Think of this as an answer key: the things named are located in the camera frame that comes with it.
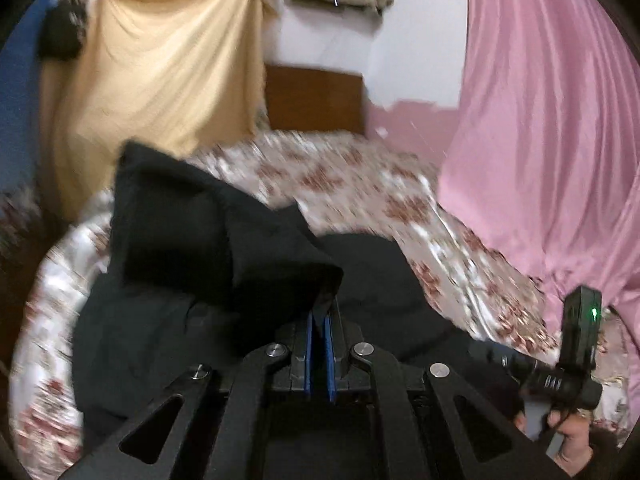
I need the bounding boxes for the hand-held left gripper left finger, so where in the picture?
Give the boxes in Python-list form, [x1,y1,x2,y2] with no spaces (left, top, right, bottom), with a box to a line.
[60,310,315,480]

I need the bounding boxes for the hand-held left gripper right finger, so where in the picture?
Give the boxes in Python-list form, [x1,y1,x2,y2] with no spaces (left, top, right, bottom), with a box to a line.
[324,305,576,480]

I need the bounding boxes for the black pants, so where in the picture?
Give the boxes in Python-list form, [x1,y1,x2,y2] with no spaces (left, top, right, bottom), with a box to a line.
[70,140,526,441]

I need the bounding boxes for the person's right hand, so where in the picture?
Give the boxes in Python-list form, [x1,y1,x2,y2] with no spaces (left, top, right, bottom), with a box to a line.
[515,405,597,478]

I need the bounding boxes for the floral satin bedspread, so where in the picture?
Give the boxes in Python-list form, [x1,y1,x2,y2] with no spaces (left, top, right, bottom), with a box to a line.
[10,130,631,480]

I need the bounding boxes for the pink curtain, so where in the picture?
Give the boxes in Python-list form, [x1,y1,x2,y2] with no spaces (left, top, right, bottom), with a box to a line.
[437,0,640,343]

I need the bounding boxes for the brown wooden headboard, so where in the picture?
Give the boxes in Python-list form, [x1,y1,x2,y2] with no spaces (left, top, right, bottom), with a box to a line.
[264,64,366,136]

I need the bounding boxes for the yellow hanging cloth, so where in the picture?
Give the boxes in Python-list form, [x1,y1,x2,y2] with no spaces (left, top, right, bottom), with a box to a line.
[40,0,278,221]

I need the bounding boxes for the blue printed cloth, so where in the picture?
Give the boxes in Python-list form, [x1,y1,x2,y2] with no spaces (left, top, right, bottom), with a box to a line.
[0,0,56,261]

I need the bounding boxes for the black hanging bag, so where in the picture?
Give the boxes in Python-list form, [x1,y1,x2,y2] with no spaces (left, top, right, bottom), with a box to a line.
[39,0,88,61]

